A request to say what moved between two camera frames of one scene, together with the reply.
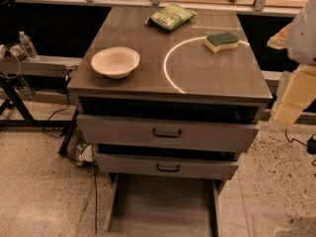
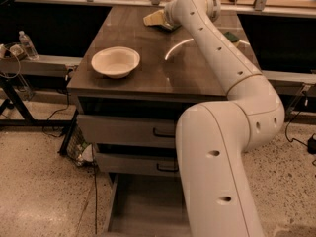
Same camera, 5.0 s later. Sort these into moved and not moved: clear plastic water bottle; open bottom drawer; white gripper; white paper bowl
Moved: white gripper
Not moved: white paper bowl; open bottom drawer; clear plastic water bottle
